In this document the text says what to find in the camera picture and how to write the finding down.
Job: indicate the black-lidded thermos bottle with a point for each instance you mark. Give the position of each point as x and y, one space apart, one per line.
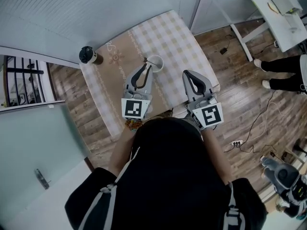
92 57

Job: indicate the beige checked tablecloth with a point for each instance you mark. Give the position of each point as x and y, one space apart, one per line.
168 37

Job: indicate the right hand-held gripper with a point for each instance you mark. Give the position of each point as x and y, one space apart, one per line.
208 114

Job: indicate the white desk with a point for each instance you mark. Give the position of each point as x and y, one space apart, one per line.
275 23

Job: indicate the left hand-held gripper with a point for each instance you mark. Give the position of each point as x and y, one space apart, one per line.
134 106

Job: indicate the black metal railing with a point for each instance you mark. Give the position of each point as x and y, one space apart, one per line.
24 71

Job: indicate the yellow curved object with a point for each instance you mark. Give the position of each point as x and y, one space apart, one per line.
272 7

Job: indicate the person's black shirt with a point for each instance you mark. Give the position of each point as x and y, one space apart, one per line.
168 176

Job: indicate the white power strip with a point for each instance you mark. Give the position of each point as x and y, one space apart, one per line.
237 143

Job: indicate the person's left forearm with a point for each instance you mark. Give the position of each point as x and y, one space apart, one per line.
122 150

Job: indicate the black power adapter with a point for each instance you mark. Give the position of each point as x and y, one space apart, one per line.
223 51

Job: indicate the person's right forearm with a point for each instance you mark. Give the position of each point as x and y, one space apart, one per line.
216 152

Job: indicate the white cup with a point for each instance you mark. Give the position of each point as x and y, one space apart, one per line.
159 67

